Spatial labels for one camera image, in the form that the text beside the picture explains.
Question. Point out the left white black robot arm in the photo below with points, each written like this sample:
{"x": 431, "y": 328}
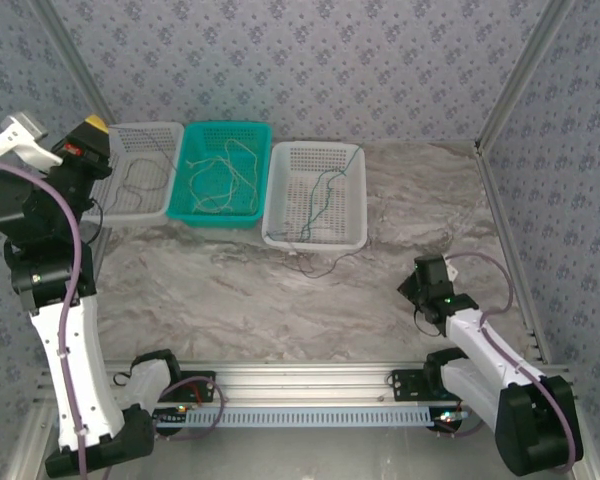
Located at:
{"x": 87, "y": 380}

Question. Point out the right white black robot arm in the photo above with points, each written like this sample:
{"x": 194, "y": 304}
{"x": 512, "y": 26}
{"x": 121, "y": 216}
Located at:
{"x": 467, "y": 340}

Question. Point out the white basket with sloped walls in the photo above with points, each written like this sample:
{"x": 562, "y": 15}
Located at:
{"x": 140, "y": 218}

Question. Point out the small black circuit board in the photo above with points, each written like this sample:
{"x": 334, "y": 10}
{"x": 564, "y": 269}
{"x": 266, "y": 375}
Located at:
{"x": 447, "y": 422}
{"x": 170, "y": 416}

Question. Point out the teal plastic basket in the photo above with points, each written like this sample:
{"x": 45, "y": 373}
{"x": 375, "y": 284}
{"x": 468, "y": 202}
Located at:
{"x": 215, "y": 220}

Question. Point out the white basket with rounded rim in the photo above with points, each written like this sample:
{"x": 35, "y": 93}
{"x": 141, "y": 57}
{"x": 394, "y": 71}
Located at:
{"x": 280, "y": 170}

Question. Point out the grey metal panel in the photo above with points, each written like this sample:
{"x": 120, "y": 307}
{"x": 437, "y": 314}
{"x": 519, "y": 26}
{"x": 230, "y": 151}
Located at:
{"x": 300, "y": 455}

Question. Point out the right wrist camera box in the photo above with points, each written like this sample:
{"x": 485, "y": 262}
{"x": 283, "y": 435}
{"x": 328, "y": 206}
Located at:
{"x": 452, "y": 274}

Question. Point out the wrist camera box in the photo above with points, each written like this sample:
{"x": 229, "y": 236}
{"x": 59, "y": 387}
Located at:
{"x": 452, "y": 274}
{"x": 20, "y": 142}

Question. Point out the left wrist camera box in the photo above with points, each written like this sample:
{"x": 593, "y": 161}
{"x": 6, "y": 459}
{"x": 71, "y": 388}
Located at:
{"x": 20, "y": 142}

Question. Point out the aluminium frame post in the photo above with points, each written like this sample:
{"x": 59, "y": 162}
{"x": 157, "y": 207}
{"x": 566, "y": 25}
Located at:
{"x": 525, "y": 70}
{"x": 75, "y": 60}

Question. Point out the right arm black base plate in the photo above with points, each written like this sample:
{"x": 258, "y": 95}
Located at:
{"x": 405, "y": 387}

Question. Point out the aluminium mounting rail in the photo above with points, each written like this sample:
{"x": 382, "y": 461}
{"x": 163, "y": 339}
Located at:
{"x": 300, "y": 385}

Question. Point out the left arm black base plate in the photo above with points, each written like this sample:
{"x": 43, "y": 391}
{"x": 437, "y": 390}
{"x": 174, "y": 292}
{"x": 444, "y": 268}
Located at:
{"x": 200, "y": 382}

